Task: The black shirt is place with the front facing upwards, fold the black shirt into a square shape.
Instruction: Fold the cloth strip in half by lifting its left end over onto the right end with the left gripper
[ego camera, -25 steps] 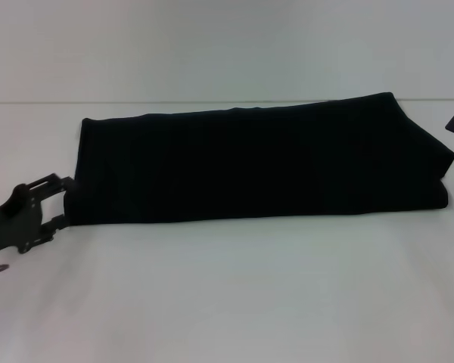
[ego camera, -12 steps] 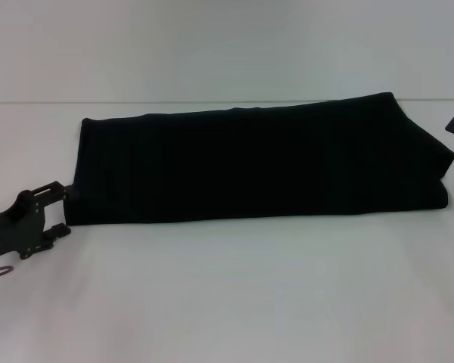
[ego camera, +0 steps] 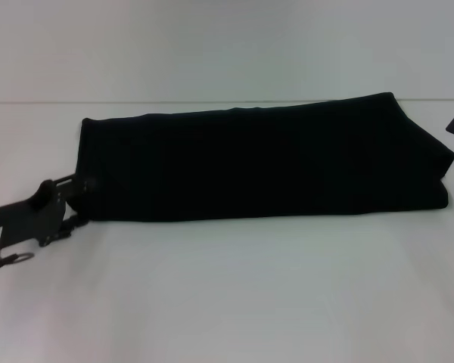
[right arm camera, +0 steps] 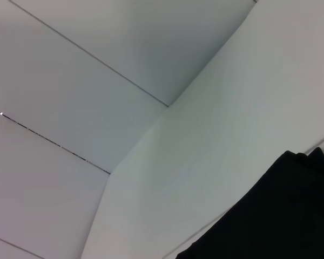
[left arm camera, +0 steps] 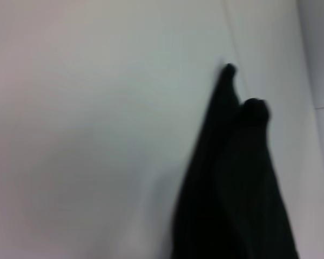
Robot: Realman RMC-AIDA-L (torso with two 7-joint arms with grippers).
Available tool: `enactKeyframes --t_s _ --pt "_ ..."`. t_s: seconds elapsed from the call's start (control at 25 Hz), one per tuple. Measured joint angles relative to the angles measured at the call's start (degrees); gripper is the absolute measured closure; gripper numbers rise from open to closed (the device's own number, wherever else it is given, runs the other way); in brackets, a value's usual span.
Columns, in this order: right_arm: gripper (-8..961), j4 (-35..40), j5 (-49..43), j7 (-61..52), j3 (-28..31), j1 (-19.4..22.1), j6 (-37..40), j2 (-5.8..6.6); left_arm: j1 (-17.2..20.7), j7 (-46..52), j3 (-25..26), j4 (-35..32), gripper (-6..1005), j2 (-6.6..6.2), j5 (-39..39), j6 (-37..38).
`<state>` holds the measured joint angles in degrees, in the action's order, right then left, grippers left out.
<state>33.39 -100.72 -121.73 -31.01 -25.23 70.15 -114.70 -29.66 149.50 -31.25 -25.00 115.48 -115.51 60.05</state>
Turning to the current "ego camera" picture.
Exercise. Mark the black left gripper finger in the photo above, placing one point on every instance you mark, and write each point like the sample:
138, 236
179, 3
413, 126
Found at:
75, 185
73, 224

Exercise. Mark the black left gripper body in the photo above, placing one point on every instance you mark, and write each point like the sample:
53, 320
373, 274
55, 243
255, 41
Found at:
26, 215

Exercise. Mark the black shirt with FREE print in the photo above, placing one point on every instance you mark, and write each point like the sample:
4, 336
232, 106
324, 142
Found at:
249, 162

